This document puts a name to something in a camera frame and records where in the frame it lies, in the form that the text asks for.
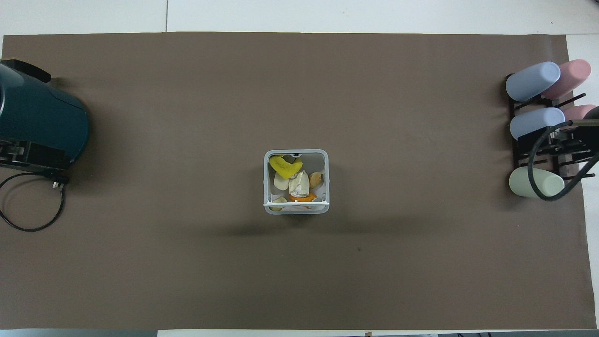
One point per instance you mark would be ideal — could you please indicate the tan trash piece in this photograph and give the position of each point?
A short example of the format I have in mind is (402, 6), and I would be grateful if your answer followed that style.
(316, 179)

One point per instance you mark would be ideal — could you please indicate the blue cup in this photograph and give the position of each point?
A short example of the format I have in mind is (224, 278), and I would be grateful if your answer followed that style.
(536, 121)
(532, 81)

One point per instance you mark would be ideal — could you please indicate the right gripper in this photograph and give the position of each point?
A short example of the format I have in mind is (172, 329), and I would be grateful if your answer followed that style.
(590, 136)

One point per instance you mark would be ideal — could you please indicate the grey trash bin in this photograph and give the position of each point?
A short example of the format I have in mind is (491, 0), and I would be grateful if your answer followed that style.
(266, 182)

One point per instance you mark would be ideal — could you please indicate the pale yellow trash piece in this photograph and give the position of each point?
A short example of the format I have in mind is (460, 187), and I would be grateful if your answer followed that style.
(278, 201)

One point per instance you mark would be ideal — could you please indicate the teal electric appliance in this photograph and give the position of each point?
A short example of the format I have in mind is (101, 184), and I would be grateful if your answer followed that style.
(42, 117)

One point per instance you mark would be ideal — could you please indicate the pale green cup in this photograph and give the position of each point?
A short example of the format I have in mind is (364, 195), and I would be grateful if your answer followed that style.
(533, 182)

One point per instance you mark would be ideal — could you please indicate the pink cup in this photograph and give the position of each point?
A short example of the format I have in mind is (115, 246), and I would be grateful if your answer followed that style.
(570, 77)
(578, 112)

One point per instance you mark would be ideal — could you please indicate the white trash piece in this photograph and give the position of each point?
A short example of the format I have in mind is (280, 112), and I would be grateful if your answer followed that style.
(280, 182)

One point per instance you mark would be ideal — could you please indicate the black cup rack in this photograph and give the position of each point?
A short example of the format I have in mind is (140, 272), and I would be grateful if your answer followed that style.
(517, 154)

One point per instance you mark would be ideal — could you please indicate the yellow crumpled trash piece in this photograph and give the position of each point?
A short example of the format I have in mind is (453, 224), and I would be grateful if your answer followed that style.
(284, 166)

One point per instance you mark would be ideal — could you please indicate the orange trash piece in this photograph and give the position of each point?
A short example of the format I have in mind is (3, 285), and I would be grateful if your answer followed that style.
(304, 198)

